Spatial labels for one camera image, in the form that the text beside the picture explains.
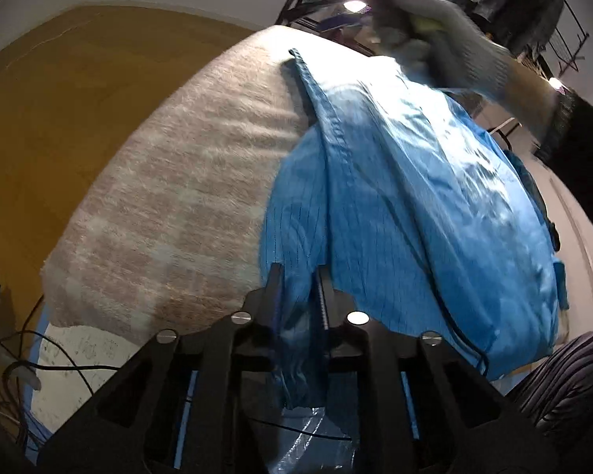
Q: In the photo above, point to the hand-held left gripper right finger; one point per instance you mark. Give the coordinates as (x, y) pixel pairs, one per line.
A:
(326, 301)

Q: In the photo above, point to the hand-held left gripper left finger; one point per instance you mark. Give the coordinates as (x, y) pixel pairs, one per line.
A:
(275, 301)

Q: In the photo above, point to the blue pinstriped work coat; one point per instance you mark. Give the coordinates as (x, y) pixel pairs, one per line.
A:
(400, 207)

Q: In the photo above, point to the folded dark clothes pile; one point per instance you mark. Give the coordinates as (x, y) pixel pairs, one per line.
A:
(533, 10)

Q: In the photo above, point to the person's right hand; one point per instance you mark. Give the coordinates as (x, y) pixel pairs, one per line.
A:
(469, 54)

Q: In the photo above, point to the blue plastic sheet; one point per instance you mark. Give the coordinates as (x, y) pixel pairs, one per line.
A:
(301, 437)

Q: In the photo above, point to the beige plaid blanket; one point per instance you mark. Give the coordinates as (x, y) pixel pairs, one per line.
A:
(178, 182)

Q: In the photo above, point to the white scribbled sheet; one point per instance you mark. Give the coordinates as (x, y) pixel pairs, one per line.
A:
(79, 350)

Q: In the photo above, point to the striped pants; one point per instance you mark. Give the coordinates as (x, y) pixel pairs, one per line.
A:
(563, 380)

